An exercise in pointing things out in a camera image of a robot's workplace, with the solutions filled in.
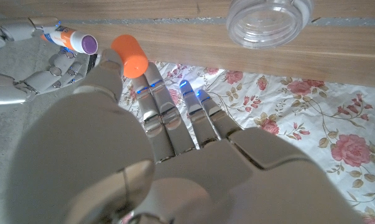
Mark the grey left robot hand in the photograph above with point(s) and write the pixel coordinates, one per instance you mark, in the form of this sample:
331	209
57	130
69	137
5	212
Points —
174	186

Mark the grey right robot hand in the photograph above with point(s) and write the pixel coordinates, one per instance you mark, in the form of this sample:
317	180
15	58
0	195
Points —
59	67

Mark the orange white glue stick body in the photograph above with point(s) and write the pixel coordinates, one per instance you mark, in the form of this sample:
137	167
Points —
70	39

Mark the orange capped glue stick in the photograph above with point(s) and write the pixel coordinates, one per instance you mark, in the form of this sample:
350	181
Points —
129	56

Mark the clear glass cup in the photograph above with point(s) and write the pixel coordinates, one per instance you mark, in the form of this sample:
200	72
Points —
268	25

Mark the floral print curtain backdrop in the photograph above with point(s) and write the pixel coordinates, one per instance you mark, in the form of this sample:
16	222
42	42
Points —
299	109

